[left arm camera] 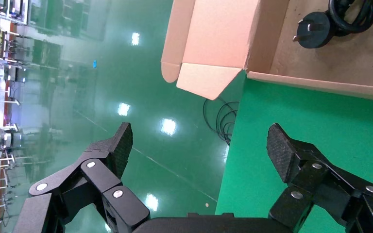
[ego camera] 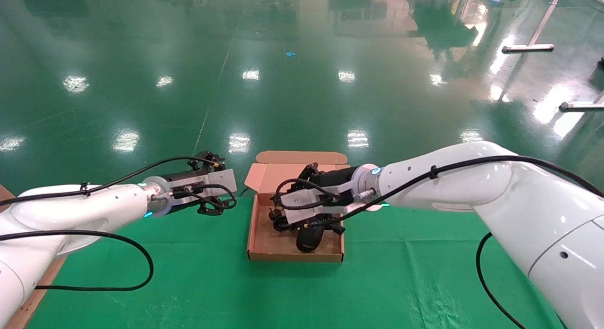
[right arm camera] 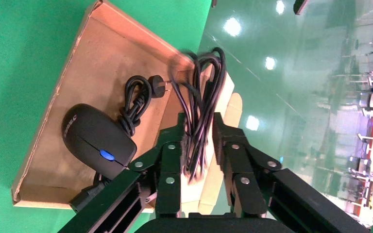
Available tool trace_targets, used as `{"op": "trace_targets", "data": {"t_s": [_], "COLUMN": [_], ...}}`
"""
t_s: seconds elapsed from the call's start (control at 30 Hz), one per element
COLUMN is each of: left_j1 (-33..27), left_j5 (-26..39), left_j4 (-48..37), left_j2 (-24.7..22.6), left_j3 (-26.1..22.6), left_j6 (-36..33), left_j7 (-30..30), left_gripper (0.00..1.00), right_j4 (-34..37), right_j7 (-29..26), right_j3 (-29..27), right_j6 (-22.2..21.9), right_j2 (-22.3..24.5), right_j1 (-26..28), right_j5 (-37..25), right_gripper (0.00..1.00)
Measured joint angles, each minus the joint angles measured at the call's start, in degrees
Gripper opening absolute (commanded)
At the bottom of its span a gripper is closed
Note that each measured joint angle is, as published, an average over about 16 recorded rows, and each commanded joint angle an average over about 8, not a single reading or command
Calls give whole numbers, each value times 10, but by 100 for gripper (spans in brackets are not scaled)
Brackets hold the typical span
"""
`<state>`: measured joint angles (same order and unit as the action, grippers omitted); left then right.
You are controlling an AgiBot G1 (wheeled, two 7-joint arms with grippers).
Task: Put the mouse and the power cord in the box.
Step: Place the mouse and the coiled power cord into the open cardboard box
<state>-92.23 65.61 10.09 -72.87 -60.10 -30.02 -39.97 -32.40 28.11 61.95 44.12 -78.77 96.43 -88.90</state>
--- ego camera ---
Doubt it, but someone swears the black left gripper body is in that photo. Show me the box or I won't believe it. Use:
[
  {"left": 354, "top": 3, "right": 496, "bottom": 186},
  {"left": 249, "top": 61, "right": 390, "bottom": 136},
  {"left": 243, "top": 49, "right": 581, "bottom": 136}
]
[{"left": 163, "top": 171, "right": 208, "bottom": 184}]

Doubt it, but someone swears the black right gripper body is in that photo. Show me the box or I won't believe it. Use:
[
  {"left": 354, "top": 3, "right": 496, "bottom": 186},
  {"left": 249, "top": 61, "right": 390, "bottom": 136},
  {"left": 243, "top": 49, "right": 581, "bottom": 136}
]
[{"left": 309, "top": 168, "right": 361, "bottom": 190}]

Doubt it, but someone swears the black computer mouse with cable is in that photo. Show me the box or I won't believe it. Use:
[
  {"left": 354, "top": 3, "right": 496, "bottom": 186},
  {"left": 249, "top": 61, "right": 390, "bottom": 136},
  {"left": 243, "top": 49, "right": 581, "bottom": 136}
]
[{"left": 296, "top": 224, "right": 327, "bottom": 253}]

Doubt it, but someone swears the brown open cardboard box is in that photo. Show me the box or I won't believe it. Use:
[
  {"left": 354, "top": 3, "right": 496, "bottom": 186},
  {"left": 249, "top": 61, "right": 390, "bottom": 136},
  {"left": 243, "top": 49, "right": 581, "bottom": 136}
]
[{"left": 244, "top": 151, "right": 352, "bottom": 262}]

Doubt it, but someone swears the green table cloth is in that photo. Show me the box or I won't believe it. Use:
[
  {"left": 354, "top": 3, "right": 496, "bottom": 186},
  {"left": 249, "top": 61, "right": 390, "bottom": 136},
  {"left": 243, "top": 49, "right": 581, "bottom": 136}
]
[{"left": 26, "top": 193, "right": 567, "bottom": 329}]

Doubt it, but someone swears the white table leg with foot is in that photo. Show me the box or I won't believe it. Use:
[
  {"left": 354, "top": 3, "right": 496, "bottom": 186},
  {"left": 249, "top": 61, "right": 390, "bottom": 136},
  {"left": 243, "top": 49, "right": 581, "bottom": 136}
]
[{"left": 502, "top": 0, "right": 565, "bottom": 54}]

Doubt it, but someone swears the grey table foot dark tip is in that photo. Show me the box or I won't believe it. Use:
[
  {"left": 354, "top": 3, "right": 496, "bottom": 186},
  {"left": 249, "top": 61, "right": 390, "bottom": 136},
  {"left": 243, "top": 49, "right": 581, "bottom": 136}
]
[{"left": 559, "top": 89, "right": 604, "bottom": 112}]

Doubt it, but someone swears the grey left wrist camera bracket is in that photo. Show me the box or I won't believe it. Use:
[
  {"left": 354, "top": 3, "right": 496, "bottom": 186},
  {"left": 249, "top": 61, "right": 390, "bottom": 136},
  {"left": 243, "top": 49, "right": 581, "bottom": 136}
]
[{"left": 163, "top": 169, "right": 237, "bottom": 209}]

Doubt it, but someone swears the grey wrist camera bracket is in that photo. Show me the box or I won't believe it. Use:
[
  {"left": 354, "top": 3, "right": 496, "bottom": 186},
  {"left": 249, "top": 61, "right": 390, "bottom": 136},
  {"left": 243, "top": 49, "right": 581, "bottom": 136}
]
[
  {"left": 163, "top": 169, "right": 237, "bottom": 209},
  {"left": 282, "top": 183, "right": 378, "bottom": 224}
]

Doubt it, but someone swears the black left wrist camera cable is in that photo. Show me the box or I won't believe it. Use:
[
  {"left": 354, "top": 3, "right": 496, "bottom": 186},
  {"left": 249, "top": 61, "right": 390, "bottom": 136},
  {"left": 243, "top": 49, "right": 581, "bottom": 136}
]
[{"left": 172, "top": 184, "right": 237, "bottom": 211}]

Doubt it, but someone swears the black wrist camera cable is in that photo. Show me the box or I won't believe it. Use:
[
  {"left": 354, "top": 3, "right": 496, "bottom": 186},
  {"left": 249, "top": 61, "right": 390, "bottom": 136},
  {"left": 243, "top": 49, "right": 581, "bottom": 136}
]
[
  {"left": 172, "top": 184, "right": 237, "bottom": 211},
  {"left": 275, "top": 178, "right": 341, "bottom": 211}
]

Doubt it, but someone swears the grey right wrist camera bracket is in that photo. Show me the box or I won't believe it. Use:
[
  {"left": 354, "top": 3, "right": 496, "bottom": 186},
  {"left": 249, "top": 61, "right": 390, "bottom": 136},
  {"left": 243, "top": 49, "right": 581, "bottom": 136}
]
[{"left": 282, "top": 183, "right": 378, "bottom": 224}]

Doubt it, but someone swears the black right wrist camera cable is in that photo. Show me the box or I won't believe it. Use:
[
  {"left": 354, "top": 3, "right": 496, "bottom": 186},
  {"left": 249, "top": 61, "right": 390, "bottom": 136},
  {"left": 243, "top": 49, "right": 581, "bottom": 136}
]
[{"left": 275, "top": 178, "right": 341, "bottom": 211}]

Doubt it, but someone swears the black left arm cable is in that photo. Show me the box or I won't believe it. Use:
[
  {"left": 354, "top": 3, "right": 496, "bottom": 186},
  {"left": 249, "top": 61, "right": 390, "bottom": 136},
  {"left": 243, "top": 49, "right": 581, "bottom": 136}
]
[{"left": 0, "top": 155, "right": 222, "bottom": 292}]

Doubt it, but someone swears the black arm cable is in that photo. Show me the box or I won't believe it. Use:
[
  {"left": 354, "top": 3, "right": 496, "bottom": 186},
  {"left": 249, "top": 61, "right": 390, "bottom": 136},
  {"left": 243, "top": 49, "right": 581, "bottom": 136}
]
[
  {"left": 302, "top": 155, "right": 604, "bottom": 329},
  {"left": 0, "top": 155, "right": 222, "bottom": 292}
]

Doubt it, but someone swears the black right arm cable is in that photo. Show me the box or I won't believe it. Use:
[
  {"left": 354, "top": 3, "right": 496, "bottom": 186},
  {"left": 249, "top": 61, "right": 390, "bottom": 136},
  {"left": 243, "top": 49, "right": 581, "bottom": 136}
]
[{"left": 302, "top": 155, "right": 604, "bottom": 329}]

